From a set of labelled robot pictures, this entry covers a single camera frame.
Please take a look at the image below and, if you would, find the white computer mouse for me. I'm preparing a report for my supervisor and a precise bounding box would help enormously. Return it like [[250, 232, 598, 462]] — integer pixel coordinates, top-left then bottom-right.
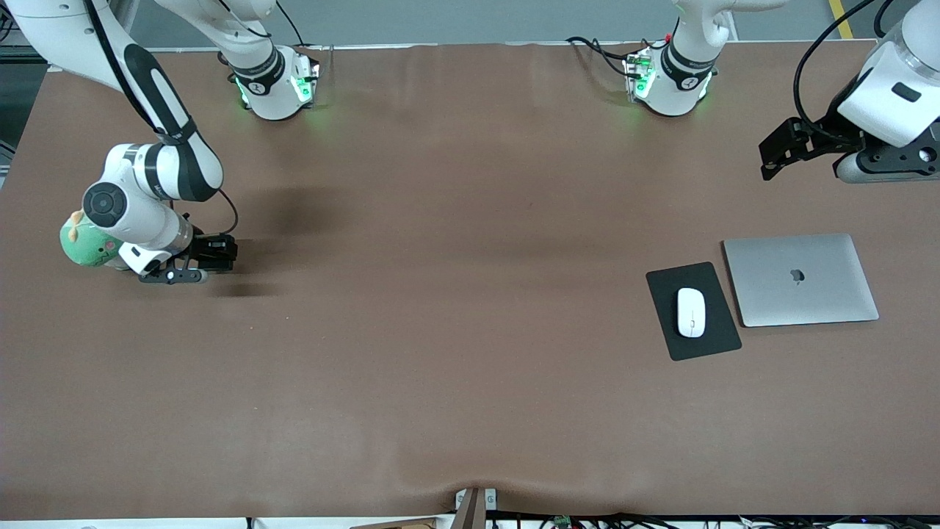
[[676, 287, 706, 339]]

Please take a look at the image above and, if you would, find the black mouse pad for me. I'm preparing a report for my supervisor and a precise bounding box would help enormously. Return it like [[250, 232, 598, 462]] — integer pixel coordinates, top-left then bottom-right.
[[646, 262, 742, 361]]

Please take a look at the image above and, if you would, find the green dinosaur plush toy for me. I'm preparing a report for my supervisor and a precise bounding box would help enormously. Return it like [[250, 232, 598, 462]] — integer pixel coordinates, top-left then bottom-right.
[[59, 210, 124, 270]]

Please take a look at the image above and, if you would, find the silver closed laptop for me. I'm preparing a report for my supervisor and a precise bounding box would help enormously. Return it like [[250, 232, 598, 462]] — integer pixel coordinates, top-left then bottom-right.
[[723, 234, 880, 328]]

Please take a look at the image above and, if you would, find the brown table cover mat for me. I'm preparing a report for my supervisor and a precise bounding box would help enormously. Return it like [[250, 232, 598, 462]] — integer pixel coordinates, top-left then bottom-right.
[[0, 42, 940, 519]]

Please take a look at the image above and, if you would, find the brown wooden stand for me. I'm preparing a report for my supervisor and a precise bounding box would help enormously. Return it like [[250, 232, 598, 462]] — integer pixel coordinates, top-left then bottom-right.
[[349, 489, 487, 529]]

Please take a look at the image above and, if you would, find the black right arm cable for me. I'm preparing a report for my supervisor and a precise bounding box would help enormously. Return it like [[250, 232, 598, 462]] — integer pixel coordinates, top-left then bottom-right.
[[84, 0, 240, 236]]

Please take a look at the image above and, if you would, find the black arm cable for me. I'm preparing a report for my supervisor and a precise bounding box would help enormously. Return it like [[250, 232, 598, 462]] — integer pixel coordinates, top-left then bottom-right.
[[792, 0, 893, 132], [84, 0, 240, 236]]

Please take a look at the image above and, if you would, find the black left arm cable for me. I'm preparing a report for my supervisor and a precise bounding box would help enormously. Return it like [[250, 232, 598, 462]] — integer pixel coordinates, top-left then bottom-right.
[[792, 0, 893, 132]]

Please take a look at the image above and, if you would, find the silver metal bracket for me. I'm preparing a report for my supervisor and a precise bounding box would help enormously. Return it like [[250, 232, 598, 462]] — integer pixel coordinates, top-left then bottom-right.
[[454, 487, 499, 512]]

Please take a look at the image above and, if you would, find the black cable bundle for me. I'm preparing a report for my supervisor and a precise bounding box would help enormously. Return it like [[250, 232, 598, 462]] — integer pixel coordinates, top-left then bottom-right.
[[488, 513, 940, 529]]

